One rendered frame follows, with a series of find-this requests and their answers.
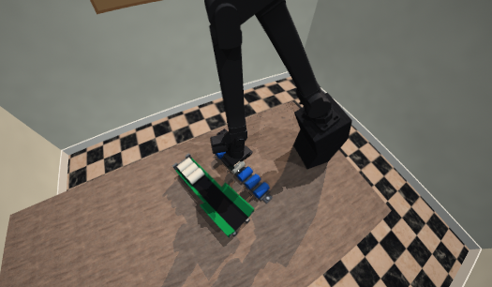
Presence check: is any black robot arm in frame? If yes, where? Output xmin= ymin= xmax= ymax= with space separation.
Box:
xmin=204 ymin=0 xmax=340 ymax=157

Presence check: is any cream plastic bar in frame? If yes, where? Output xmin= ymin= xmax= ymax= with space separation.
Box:
xmin=182 ymin=162 xmax=199 ymax=179
xmin=187 ymin=168 xmax=204 ymax=184
xmin=177 ymin=158 xmax=193 ymax=172

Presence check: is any cream plastic cylinder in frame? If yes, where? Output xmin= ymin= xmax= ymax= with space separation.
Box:
xmin=231 ymin=161 xmax=245 ymax=174

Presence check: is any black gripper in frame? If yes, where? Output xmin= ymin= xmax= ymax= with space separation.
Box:
xmin=221 ymin=145 xmax=253 ymax=171

